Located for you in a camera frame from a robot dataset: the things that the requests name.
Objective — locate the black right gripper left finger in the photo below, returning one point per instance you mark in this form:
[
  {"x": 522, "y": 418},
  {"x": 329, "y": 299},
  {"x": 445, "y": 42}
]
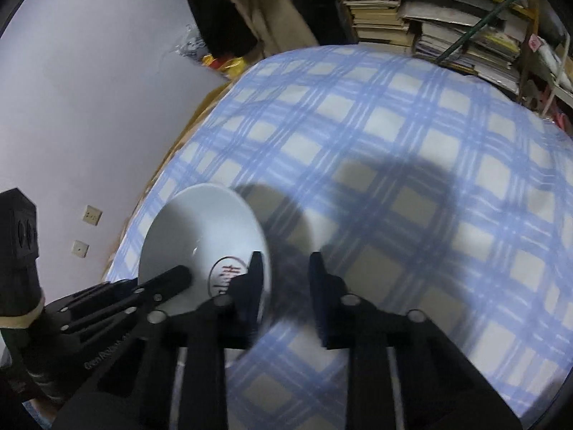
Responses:
[{"x": 170, "y": 371}]

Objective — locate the stack of books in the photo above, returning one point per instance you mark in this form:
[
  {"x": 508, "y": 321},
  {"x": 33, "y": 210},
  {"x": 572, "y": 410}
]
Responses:
[{"x": 427, "y": 28}]

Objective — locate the white wire rack cart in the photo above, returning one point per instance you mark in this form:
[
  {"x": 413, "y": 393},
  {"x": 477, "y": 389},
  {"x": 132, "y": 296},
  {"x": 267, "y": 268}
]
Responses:
[{"x": 554, "y": 71}]

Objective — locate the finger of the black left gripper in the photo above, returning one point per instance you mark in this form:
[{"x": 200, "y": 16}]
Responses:
[{"x": 156, "y": 284}]

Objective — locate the green pole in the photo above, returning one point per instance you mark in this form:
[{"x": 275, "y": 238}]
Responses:
[{"x": 477, "y": 27}]

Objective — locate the blue plaid cloth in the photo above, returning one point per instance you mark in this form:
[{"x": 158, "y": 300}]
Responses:
[{"x": 422, "y": 188}]

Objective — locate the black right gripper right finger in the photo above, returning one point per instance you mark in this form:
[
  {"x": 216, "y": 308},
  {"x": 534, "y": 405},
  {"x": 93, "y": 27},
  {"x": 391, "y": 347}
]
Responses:
[{"x": 404, "y": 372}]

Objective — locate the white bowl red exterior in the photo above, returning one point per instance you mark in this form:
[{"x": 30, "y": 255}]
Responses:
[{"x": 211, "y": 230}]

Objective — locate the wall socket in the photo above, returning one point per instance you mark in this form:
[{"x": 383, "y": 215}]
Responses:
[
  {"x": 80, "y": 249},
  {"x": 92, "y": 215}
]

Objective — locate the beige hanging garment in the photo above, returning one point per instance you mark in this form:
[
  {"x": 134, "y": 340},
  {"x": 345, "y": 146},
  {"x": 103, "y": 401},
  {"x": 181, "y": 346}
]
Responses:
[{"x": 277, "y": 25}]

